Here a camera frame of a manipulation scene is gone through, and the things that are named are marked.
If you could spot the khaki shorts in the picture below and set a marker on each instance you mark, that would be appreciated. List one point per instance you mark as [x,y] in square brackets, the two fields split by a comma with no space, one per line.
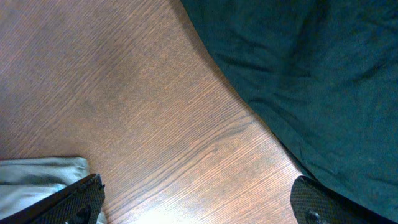
[25,182]

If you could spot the black garment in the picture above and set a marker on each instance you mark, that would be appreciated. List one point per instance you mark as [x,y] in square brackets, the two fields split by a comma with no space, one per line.
[322,74]

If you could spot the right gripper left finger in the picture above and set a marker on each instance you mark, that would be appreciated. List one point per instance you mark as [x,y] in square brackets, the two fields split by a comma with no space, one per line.
[80,202]

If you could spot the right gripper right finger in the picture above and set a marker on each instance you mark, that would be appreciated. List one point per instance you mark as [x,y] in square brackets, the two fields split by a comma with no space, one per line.
[313,203]

